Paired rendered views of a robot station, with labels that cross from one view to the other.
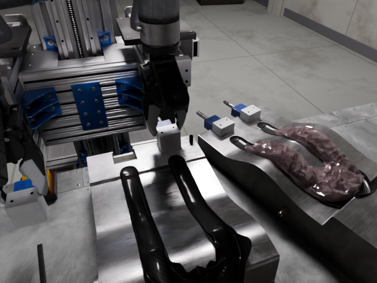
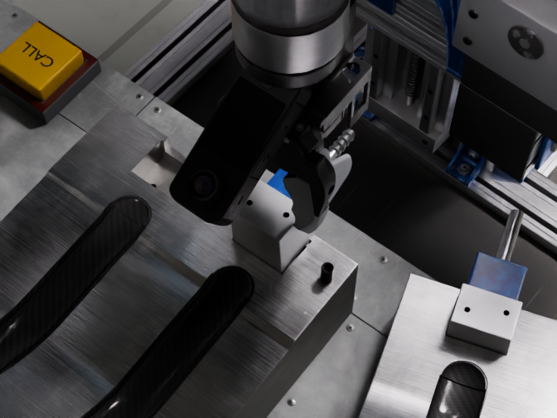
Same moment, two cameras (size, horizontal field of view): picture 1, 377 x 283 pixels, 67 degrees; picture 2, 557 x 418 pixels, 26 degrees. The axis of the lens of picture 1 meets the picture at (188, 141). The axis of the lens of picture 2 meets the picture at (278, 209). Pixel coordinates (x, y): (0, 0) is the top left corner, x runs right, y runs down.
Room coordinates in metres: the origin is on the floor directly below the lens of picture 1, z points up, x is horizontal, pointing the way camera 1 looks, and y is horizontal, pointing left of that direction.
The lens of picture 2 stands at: (0.28, -0.36, 1.75)
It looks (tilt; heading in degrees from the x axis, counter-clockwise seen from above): 60 degrees down; 58
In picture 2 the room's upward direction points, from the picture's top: straight up
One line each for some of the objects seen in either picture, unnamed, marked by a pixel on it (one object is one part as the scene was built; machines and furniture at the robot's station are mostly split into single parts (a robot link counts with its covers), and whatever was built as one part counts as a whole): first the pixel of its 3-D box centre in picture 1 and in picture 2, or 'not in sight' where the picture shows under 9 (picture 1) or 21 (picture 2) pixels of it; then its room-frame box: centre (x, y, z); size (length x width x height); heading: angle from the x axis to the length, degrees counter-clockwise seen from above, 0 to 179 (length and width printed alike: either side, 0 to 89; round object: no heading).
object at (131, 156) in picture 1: (125, 161); (174, 180); (0.49, 0.15, 0.87); 0.05 x 0.05 x 0.04; 20
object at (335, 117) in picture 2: (160, 69); (295, 80); (0.55, 0.06, 1.07); 0.09 x 0.08 x 0.12; 21
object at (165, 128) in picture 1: (162, 127); (304, 185); (0.57, 0.06, 0.91); 0.13 x 0.05 x 0.05; 21
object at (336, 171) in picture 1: (306, 153); not in sight; (0.50, -0.27, 0.90); 0.26 x 0.18 x 0.08; 38
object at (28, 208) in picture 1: (29, 187); not in sight; (0.35, 0.29, 0.93); 0.13 x 0.05 x 0.05; 20
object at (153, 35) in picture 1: (158, 31); (285, 10); (0.55, 0.06, 1.15); 0.08 x 0.08 x 0.05
